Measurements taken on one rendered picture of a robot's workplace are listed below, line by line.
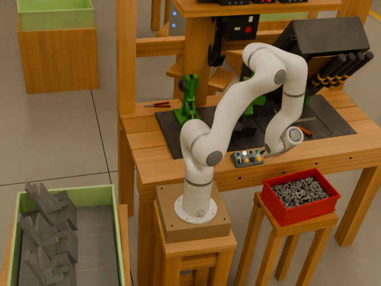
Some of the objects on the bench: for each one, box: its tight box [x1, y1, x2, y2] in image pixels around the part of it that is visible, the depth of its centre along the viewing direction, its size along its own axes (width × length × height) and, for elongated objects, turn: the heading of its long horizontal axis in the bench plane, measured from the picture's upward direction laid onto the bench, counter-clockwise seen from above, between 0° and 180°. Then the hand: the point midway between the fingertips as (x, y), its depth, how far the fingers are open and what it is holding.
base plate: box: [155, 94, 357, 159], centre depth 267 cm, size 42×110×2 cm, turn 101°
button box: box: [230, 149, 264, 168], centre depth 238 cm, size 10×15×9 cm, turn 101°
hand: (266, 154), depth 228 cm, fingers closed
